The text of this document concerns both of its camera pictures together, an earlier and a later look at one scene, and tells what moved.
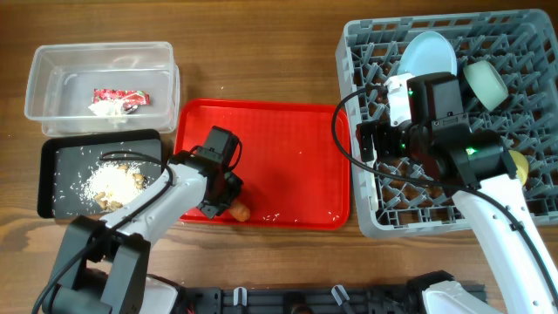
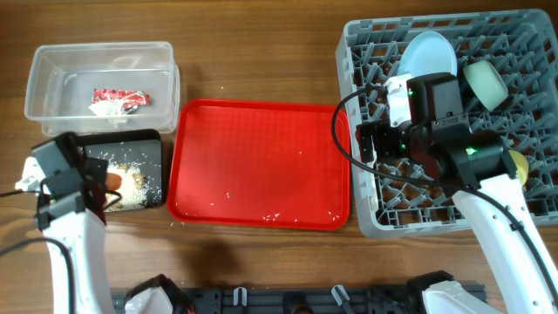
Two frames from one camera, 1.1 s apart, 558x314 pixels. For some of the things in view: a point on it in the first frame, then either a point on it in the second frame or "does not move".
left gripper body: (216, 208) -> (96, 180)
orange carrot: (240, 211) -> (112, 180)
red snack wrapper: (131, 99) does not move
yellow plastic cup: (522, 169) does not move
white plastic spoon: (370, 186) does not move
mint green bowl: (486, 82) does not move
